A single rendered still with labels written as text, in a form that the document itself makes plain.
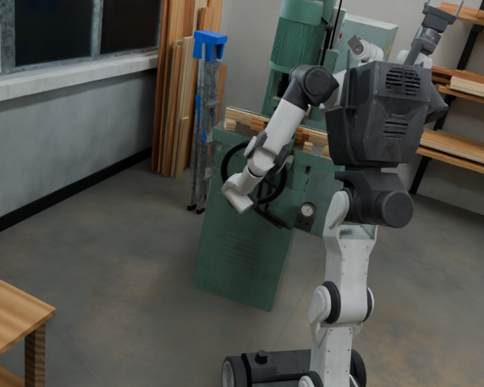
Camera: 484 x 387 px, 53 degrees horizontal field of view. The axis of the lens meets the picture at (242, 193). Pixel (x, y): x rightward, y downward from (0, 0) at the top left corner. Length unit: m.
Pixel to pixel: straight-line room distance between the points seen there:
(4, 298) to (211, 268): 1.16
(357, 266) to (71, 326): 1.33
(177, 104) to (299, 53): 1.61
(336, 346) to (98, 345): 1.05
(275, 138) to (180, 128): 2.14
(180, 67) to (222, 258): 1.58
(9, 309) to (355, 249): 1.11
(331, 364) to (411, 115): 0.89
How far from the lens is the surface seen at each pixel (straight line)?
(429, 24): 2.02
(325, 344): 1.80
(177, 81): 3.59
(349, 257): 1.68
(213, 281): 2.60
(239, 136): 2.22
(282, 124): 1.55
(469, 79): 4.01
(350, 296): 1.71
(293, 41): 2.18
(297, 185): 2.24
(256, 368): 2.01
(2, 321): 1.65
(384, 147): 1.54
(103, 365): 2.23
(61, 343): 2.32
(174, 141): 3.71
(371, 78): 1.51
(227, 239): 2.45
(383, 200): 1.48
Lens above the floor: 1.62
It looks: 26 degrees down
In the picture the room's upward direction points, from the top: 12 degrees clockwise
